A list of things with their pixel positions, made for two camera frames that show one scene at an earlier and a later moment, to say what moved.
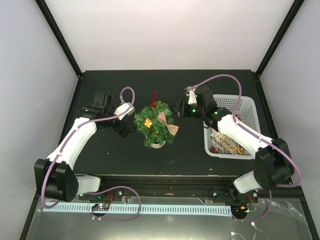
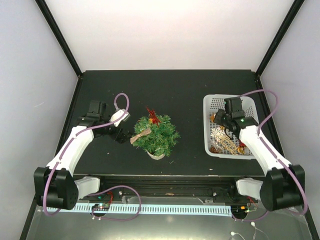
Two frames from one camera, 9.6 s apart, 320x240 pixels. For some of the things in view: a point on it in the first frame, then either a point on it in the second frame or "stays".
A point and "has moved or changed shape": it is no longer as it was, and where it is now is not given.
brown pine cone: [213, 149] stays
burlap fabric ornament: [161, 117] → [145, 132]
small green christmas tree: [156, 122] has moved or changed shape
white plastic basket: [246, 113] stays
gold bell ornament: [241, 150] stays
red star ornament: [154, 102] → [152, 115]
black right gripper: [181, 108] → [217, 118]
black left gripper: [126, 131] → [122, 138]
